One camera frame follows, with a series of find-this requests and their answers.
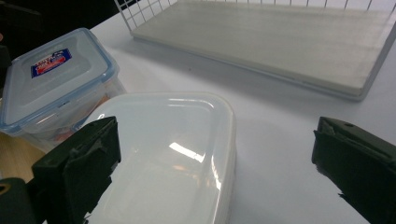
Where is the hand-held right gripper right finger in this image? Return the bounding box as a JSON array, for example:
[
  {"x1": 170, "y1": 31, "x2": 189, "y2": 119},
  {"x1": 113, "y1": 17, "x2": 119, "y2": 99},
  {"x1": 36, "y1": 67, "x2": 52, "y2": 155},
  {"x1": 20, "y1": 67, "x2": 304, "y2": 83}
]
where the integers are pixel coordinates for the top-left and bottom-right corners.
[{"x1": 311, "y1": 116, "x2": 396, "y2": 224}]

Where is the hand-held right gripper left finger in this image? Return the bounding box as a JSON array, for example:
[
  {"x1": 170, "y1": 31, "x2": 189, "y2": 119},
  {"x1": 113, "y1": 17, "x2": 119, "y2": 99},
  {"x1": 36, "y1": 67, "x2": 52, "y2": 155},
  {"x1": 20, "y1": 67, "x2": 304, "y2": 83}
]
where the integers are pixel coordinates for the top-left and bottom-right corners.
[{"x1": 32, "y1": 116, "x2": 121, "y2": 224}]

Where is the white plastic food container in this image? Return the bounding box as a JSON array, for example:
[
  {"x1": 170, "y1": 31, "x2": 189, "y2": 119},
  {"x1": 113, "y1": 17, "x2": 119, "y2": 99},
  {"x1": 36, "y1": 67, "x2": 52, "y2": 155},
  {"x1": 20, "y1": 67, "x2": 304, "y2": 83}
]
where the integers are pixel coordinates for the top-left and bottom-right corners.
[{"x1": 83, "y1": 91, "x2": 237, "y2": 224}]

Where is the clear container with blue-rimmed lid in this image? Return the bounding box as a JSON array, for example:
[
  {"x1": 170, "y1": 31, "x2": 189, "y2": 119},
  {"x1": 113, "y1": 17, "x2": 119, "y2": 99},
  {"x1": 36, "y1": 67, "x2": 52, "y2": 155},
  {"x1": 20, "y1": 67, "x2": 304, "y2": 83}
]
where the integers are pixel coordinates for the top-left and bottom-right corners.
[{"x1": 0, "y1": 27, "x2": 127, "y2": 153}]

